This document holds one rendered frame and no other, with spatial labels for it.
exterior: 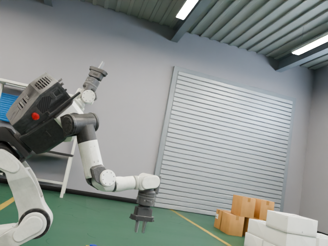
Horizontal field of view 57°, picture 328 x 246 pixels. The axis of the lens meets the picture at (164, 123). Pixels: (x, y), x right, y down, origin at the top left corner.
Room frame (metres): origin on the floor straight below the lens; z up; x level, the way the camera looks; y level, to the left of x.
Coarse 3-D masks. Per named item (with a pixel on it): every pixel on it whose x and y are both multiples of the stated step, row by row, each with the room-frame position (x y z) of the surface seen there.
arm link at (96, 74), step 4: (92, 68) 1.91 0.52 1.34; (96, 68) 1.90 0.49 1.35; (92, 72) 1.91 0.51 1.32; (96, 72) 1.90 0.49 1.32; (100, 72) 1.90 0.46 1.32; (104, 72) 1.90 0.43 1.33; (92, 76) 1.89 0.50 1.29; (96, 76) 1.90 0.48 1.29; (100, 76) 1.90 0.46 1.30; (104, 76) 1.93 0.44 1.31; (88, 80) 1.88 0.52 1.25; (92, 80) 1.88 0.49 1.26; (96, 80) 1.89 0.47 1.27; (100, 80) 1.92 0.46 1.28; (96, 84) 1.90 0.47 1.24
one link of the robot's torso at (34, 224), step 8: (32, 216) 1.48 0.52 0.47; (40, 216) 1.49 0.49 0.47; (8, 224) 1.58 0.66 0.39; (16, 224) 1.56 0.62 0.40; (24, 224) 1.47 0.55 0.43; (32, 224) 1.48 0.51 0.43; (40, 224) 1.48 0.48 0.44; (0, 232) 1.49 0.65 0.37; (8, 232) 1.46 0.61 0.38; (16, 232) 1.46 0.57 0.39; (24, 232) 1.47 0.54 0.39; (32, 232) 1.48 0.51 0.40; (40, 232) 1.50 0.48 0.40; (0, 240) 1.48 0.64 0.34; (8, 240) 1.47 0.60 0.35; (16, 240) 1.47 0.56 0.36; (24, 240) 1.48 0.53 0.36
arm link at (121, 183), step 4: (128, 176) 1.52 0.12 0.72; (132, 176) 1.53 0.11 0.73; (92, 180) 1.45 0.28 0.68; (116, 180) 1.46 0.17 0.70; (120, 180) 1.47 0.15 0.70; (124, 180) 1.48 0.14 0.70; (128, 180) 1.50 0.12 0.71; (132, 180) 1.51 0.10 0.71; (92, 184) 1.47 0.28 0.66; (96, 184) 1.44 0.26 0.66; (100, 184) 1.41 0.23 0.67; (116, 184) 1.46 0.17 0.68; (120, 184) 1.46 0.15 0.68; (124, 184) 1.48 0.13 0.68; (128, 184) 1.49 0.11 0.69; (132, 184) 1.51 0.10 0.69; (96, 188) 1.49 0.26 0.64; (100, 188) 1.45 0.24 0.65; (104, 188) 1.42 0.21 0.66; (108, 188) 1.43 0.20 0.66; (112, 188) 1.44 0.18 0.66; (116, 188) 1.46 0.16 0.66; (120, 188) 1.47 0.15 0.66; (124, 188) 1.49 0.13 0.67; (128, 188) 1.51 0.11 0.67; (132, 188) 1.52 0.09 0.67
